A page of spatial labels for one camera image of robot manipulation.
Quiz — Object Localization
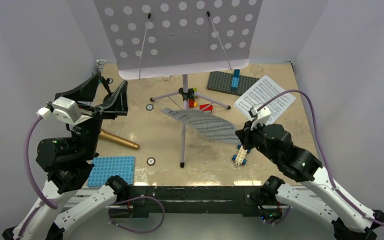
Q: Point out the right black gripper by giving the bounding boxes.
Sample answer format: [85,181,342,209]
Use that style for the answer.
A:
[235,117,279,164]

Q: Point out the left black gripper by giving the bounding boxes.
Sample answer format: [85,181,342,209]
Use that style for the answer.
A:
[56,72,128,160]

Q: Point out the gold microphone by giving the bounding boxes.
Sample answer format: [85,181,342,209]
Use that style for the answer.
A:
[99,129,140,150]

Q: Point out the white sheet music pages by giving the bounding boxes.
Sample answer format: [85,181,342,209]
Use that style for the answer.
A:
[233,75,296,124]

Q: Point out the lilac music stand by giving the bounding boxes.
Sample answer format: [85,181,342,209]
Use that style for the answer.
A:
[92,0,264,169]

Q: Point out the black microphone stand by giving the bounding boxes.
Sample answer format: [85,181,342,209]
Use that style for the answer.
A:
[96,69,128,105]

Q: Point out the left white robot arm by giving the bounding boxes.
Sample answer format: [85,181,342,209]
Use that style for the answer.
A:
[2,72,129,240]

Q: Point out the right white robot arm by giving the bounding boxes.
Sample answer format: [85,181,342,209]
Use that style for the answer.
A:
[235,121,384,240]

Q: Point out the white brick car blue wheels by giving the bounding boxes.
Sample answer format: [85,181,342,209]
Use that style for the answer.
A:
[232,144,251,166]

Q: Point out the poker chip near centre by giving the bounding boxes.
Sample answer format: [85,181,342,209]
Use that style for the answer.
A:
[146,104,154,111]

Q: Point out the red and grey brick hammer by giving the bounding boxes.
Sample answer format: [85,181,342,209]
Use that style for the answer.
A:
[199,103,213,113]

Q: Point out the blue brick stack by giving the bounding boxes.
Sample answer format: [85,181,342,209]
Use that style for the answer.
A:
[230,69,240,91]

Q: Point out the dark grey building baseplate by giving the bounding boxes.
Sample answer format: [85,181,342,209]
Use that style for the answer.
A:
[206,71,259,96]

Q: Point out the red brick yellow wheels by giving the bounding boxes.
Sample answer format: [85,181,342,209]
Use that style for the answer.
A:
[188,99,198,109]

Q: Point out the light blue building baseplate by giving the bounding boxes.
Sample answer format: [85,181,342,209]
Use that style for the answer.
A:
[86,156,136,188]

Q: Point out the green brick toy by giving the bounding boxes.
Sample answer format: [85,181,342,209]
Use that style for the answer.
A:
[190,88,197,100]

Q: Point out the poker chip near front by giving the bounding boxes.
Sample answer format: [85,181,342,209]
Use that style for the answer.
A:
[146,157,156,166]

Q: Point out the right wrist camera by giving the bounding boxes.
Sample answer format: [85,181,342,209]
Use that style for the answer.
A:
[248,104,271,131]

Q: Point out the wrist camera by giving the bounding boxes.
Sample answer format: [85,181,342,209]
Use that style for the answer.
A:
[248,104,271,131]
[36,97,93,126]

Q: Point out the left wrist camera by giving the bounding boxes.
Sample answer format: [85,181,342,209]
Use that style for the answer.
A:
[36,97,93,126]

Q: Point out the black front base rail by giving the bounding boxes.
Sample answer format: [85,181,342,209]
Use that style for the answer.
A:
[128,186,278,217]

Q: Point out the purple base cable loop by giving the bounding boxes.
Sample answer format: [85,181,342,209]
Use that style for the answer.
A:
[107,196,166,234]

